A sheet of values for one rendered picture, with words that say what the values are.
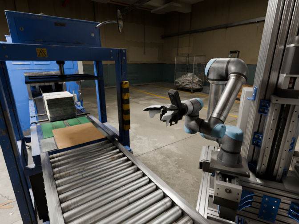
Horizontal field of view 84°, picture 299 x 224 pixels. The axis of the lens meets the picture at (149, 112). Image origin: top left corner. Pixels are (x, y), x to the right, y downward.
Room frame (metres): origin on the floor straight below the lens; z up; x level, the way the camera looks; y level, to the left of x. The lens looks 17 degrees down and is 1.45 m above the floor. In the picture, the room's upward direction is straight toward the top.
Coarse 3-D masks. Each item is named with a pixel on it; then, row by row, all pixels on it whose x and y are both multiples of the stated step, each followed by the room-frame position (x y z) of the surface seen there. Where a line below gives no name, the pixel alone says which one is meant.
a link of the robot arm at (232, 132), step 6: (228, 126) 0.98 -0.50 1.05; (234, 126) 0.99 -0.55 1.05; (228, 132) 0.92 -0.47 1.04; (234, 132) 0.91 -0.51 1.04; (240, 132) 0.91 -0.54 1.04; (216, 138) 0.97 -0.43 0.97; (222, 138) 0.94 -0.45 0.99; (228, 138) 0.92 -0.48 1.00; (234, 138) 0.90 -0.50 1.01; (240, 138) 0.90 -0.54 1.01; (222, 144) 0.95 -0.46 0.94; (228, 144) 0.91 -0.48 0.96; (234, 144) 0.90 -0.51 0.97; (240, 144) 0.90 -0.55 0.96; (228, 150) 0.91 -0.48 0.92; (234, 150) 0.90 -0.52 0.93; (240, 150) 0.91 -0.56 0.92
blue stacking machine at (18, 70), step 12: (12, 72) 2.87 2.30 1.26; (24, 72) 2.96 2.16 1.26; (36, 72) 3.06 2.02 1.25; (48, 72) 3.17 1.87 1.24; (72, 72) 3.40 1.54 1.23; (12, 84) 2.85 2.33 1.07; (24, 84) 2.94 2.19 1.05; (36, 84) 3.04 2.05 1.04; (48, 84) 3.15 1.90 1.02; (60, 84) 4.33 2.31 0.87; (72, 84) 3.39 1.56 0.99; (24, 96) 2.92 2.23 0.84; (36, 96) 3.12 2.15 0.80; (24, 108) 2.89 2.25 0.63; (24, 120) 2.87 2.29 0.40; (24, 132) 2.85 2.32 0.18
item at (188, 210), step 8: (112, 136) 1.36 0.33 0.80; (120, 144) 1.21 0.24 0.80; (120, 152) 1.12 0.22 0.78; (128, 152) 1.09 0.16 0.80; (128, 160) 1.02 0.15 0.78; (136, 160) 0.99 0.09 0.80; (144, 168) 0.90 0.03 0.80; (152, 176) 0.82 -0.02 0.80; (160, 184) 0.76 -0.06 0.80; (168, 192) 0.70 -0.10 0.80; (176, 192) 0.70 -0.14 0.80; (160, 200) 0.73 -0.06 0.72; (176, 200) 0.65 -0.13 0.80; (184, 200) 0.65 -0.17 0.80; (184, 208) 0.60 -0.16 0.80; (192, 208) 0.60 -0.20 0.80; (184, 216) 0.58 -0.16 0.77; (192, 216) 0.56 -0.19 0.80; (200, 216) 0.56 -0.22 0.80
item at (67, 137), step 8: (64, 128) 1.54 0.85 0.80; (72, 128) 1.54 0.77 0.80; (80, 128) 1.54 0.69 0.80; (88, 128) 1.54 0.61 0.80; (96, 128) 1.54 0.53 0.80; (56, 136) 1.36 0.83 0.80; (64, 136) 1.36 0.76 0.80; (72, 136) 1.36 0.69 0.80; (80, 136) 1.36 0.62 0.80; (88, 136) 1.36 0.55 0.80; (96, 136) 1.36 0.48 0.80; (104, 136) 1.36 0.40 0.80; (64, 144) 1.21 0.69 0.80; (72, 144) 1.21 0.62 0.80
